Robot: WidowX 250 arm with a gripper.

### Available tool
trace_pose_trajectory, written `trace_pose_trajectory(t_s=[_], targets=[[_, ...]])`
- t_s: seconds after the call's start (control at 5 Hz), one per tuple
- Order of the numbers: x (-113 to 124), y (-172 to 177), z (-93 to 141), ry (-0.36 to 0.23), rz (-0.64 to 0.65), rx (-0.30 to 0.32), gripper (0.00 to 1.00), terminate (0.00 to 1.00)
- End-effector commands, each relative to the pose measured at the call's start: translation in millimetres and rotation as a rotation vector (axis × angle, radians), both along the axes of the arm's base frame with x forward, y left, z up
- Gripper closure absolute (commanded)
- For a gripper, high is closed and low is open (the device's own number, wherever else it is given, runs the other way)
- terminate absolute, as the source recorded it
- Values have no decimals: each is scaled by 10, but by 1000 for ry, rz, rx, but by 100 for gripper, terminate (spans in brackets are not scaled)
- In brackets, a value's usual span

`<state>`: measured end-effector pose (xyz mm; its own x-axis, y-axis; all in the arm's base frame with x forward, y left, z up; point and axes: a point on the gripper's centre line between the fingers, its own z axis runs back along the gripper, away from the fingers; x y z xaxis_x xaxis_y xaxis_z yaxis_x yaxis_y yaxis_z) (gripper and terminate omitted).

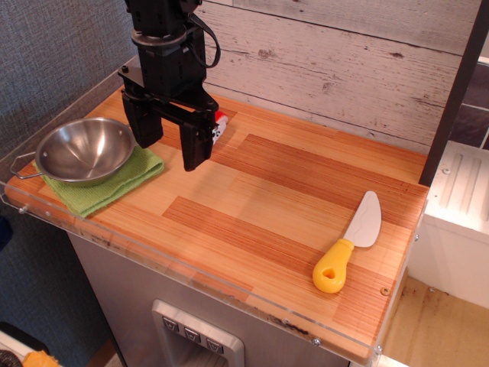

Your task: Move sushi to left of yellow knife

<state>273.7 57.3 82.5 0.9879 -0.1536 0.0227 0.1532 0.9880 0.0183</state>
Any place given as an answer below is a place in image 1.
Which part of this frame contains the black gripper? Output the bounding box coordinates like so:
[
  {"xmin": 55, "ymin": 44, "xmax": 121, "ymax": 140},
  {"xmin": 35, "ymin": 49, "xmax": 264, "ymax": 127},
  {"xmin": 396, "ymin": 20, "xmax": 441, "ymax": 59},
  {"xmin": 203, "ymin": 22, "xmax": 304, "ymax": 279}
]
[{"xmin": 119, "ymin": 28, "xmax": 219, "ymax": 171}]

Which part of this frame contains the red and white toy sushi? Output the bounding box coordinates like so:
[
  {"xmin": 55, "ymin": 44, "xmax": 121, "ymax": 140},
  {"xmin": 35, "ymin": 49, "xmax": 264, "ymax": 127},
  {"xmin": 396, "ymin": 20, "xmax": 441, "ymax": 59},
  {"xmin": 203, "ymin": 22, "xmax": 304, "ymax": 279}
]
[{"xmin": 212, "ymin": 110, "xmax": 228, "ymax": 144}]

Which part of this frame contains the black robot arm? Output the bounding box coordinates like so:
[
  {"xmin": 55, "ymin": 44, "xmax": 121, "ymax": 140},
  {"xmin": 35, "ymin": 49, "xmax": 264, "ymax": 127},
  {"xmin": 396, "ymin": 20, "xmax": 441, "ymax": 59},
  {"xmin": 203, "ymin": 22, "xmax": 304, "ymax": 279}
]
[{"xmin": 118, "ymin": 1, "xmax": 221, "ymax": 171}]

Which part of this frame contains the green folded cloth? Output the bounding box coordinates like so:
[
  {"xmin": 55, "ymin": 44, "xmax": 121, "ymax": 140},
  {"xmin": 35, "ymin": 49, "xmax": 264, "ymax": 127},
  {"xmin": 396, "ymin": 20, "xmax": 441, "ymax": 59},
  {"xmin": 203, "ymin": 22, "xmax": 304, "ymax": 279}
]
[{"xmin": 43, "ymin": 147, "xmax": 164, "ymax": 218}]

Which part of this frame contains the grey toy fridge cabinet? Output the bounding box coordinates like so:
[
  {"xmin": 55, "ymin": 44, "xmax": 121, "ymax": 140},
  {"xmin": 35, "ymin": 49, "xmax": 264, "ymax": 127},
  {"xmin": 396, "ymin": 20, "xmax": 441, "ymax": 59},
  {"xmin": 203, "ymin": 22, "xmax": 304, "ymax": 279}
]
[{"xmin": 70, "ymin": 235, "xmax": 349, "ymax": 366}]

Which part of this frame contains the silver dispenser button panel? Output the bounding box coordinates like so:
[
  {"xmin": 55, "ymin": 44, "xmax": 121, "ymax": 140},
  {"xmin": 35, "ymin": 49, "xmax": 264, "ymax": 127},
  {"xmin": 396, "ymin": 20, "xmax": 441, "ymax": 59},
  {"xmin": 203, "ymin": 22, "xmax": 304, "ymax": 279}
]
[{"xmin": 151, "ymin": 300, "xmax": 245, "ymax": 366}]

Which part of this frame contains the orange object at corner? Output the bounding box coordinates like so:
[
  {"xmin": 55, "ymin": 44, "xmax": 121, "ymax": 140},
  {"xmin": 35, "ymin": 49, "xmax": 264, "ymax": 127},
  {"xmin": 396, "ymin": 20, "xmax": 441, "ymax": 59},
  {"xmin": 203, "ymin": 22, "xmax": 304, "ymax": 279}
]
[{"xmin": 22, "ymin": 351, "xmax": 60, "ymax": 367}]

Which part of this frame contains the white toy sink counter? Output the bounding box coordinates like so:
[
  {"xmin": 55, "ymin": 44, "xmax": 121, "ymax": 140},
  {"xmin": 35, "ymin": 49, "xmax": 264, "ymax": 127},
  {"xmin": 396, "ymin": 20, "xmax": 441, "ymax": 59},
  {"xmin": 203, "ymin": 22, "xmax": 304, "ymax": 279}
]
[{"xmin": 407, "ymin": 141, "xmax": 488, "ymax": 307}]

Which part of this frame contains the steel bowl with handles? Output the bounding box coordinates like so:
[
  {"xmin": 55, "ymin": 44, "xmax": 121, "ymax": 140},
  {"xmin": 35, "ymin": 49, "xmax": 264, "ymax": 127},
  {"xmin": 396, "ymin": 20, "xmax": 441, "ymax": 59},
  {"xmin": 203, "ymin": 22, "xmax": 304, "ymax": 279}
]
[{"xmin": 9, "ymin": 117, "xmax": 136, "ymax": 187}]

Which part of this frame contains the clear acrylic guard rail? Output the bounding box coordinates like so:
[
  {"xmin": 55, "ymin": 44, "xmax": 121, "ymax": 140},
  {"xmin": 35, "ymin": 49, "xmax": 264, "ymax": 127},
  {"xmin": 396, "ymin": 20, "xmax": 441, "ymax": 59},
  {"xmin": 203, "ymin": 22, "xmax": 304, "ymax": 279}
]
[{"xmin": 5, "ymin": 174, "xmax": 427, "ymax": 365}]

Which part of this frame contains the yellow handled toy knife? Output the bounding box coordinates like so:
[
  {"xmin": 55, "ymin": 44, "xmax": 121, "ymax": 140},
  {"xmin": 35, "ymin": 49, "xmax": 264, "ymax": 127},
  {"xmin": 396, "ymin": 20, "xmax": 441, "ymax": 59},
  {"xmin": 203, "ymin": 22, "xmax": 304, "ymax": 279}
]
[{"xmin": 312, "ymin": 191, "xmax": 382, "ymax": 294}]

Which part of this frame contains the dark right shelf post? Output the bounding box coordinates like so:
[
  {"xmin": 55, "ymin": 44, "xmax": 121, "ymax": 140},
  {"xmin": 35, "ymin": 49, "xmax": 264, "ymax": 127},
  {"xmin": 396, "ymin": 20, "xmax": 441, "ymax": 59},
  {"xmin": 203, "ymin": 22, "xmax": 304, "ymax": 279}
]
[{"xmin": 419, "ymin": 0, "xmax": 488, "ymax": 187}]

